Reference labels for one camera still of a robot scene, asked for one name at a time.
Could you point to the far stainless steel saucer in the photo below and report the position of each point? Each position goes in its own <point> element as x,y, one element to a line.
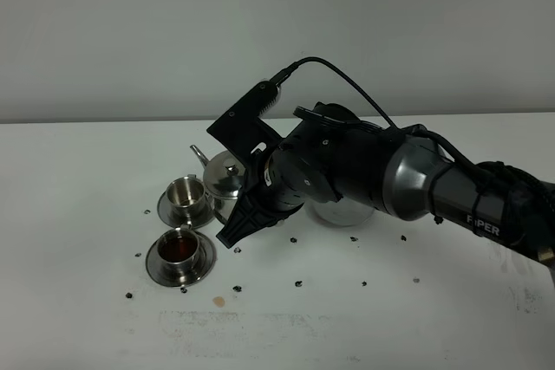
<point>175,219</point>

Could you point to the far stainless steel teacup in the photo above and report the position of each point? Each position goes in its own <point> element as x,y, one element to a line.
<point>186,194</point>

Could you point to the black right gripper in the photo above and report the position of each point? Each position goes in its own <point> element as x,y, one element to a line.
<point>251,141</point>

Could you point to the near stainless steel teacup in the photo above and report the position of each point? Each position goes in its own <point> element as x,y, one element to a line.
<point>180,245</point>

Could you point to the stainless steel teapot coaster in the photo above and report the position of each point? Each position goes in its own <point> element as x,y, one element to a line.
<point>344,213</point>

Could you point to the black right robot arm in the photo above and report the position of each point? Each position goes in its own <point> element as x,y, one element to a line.
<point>407,173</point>

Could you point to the near stainless steel saucer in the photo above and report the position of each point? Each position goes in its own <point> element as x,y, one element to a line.
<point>181,274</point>

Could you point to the stainless steel teacup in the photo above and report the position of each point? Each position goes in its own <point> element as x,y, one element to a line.
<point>180,245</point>
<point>186,194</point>

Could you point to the stainless steel saucer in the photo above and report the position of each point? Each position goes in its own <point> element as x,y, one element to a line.
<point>175,219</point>
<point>181,274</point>

